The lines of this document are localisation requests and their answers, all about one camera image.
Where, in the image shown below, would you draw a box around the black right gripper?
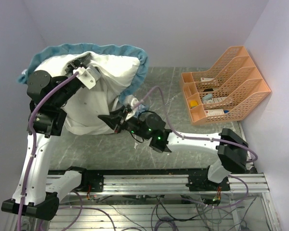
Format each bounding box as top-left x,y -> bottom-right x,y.
98,107 -> 151,141

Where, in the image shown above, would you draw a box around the white pillow insert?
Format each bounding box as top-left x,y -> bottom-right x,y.
36,51 -> 140,135

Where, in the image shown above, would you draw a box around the blue houndstooth bear pillowcase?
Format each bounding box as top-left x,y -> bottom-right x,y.
16,42 -> 150,116

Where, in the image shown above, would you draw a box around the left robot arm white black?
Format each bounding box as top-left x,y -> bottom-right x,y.
1,55 -> 90,221

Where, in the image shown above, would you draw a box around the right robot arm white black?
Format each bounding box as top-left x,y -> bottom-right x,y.
98,106 -> 248,191

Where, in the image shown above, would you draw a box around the yellow object in organizer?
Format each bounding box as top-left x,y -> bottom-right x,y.
189,100 -> 198,109

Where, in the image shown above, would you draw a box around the white red box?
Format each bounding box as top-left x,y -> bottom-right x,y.
205,109 -> 224,116

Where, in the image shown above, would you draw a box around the white box in back slot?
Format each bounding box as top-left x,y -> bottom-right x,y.
200,77 -> 214,82

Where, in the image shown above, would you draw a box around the light blue stapler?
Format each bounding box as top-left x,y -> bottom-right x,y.
202,93 -> 212,102

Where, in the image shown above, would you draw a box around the orange plastic file organizer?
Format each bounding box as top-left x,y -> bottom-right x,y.
180,46 -> 271,125

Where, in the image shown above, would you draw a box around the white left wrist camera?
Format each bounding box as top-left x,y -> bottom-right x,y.
73,66 -> 101,90

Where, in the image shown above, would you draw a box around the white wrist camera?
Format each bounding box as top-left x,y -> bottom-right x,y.
73,66 -> 101,90
124,95 -> 139,121

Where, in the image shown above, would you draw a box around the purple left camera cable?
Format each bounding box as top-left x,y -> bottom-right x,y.
16,72 -> 80,231

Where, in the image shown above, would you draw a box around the purple camera cable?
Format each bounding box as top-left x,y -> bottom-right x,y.
134,86 -> 259,162
16,72 -> 80,231

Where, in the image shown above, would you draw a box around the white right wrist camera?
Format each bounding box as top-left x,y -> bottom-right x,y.
124,95 -> 139,121

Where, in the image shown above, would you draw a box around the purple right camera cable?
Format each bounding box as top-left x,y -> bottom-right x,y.
134,86 -> 259,162

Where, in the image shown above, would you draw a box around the aluminium rail frame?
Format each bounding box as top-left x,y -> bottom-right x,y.
92,174 -> 270,195

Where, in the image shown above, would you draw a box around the loose cables under frame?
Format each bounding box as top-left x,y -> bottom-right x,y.
69,193 -> 251,231

